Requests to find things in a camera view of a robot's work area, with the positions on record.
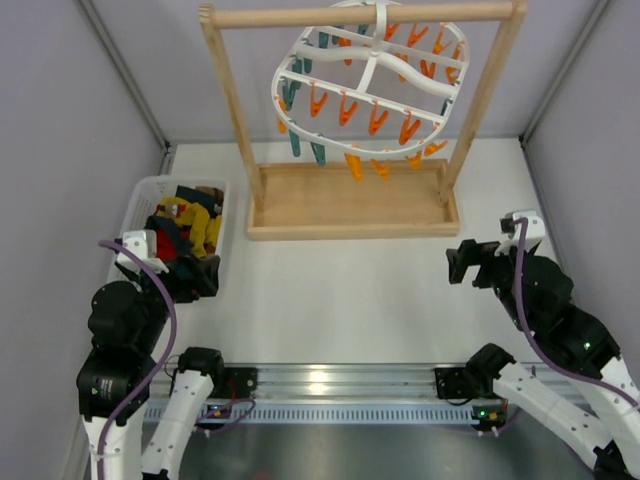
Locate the red sock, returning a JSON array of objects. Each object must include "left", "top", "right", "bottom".
[{"left": 156, "top": 230, "right": 181, "bottom": 262}]

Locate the olive yellow sock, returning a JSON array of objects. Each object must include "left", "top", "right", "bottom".
[{"left": 155, "top": 197, "right": 222, "bottom": 258}]

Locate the white plastic basket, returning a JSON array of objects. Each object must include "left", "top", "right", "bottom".
[{"left": 121, "top": 176, "right": 228, "bottom": 257}]

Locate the dark navy sock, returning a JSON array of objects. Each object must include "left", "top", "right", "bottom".
[{"left": 145, "top": 215, "right": 192, "bottom": 260}]

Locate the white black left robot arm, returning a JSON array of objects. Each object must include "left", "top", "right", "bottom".
[{"left": 76, "top": 254, "right": 224, "bottom": 479}]

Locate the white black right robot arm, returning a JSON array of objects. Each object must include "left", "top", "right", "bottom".
[{"left": 446, "top": 239, "right": 639, "bottom": 479}]

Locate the pile of socks in basket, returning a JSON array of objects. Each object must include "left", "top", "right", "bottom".
[{"left": 143, "top": 184, "right": 225, "bottom": 281}]

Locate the wooden hanger rack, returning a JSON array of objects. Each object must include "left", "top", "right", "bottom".
[{"left": 199, "top": 1, "right": 528, "bottom": 241}]

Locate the white round clip hanger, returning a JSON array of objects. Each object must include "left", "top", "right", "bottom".
[{"left": 271, "top": 1, "right": 470, "bottom": 180}]

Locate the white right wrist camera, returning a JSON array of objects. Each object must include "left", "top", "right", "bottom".
[{"left": 494, "top": 209, "right": 546, "bottom": 257}]

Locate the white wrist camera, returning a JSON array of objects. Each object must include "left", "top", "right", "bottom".
[
  {"left": 494, "top": 209, "right": 546, "bottom": 257},
  {"left": 121, "top": 229, "right": 169, "bottom": 274}
]

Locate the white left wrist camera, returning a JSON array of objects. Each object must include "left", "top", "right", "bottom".
[{"left": 121, "top": 229, "right": 169, "bottom": 274}]

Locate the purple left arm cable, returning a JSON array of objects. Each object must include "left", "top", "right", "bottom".
[{"left": 94, "top": 239, "right": 256, "bottom": 480}]

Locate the aluminium mounting rail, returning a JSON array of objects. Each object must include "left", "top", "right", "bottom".
[{"left": 149, "top": 362, "right": 626, "bottom": 404}]

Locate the white slotted cable duct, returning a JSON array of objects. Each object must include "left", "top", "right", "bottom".
[{"left": 196, "top": 402, "right": 479, "bottom": 425}]

